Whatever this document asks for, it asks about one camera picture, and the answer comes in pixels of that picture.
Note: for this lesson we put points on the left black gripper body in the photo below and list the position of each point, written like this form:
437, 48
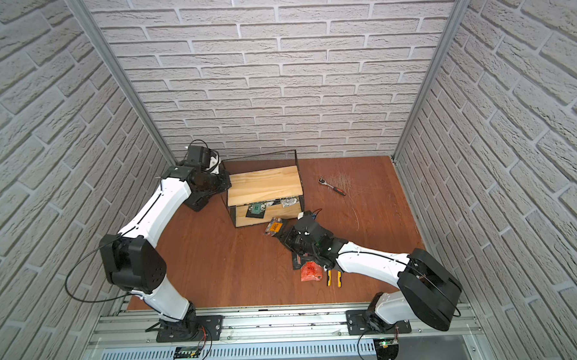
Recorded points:
222, 180

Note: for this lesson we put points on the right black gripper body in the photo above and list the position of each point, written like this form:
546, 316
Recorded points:
294, 242

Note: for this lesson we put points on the red tea bag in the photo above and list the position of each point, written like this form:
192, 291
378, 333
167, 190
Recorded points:
311, 271

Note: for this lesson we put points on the orange tea bag shelf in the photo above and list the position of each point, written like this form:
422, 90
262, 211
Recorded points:
275, 226

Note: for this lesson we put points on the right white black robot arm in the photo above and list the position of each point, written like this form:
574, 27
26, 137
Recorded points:
425, 289

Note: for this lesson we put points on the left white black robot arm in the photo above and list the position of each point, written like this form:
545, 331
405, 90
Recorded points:
130, 259

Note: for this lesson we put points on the silver tea bag lower shelf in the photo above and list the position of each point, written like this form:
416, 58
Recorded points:
289, 202

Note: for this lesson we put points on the green label tea bag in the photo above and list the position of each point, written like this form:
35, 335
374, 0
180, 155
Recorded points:
256, 210

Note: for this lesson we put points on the yellow black combination pliers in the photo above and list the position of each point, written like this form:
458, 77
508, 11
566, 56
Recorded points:
334, 278

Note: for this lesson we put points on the red black ratchet wrench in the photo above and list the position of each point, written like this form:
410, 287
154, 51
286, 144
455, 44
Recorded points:
337, 190

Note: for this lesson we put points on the right controller board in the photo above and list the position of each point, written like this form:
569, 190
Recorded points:
386, 349

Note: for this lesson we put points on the controller board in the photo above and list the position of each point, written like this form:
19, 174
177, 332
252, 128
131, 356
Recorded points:
189, 353
386, 349

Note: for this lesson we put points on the left controller board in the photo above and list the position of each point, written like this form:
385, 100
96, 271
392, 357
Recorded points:
189, 353

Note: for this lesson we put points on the black wire wooden shelf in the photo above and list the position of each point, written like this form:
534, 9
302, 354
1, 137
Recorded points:
268, 178

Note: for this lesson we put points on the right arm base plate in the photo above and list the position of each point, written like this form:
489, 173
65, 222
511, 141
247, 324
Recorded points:
359, 322

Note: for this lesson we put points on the aluminium front rail frame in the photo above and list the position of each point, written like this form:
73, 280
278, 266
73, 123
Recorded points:
314, 332

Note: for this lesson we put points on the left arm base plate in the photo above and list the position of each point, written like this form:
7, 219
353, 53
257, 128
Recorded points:
197, 328

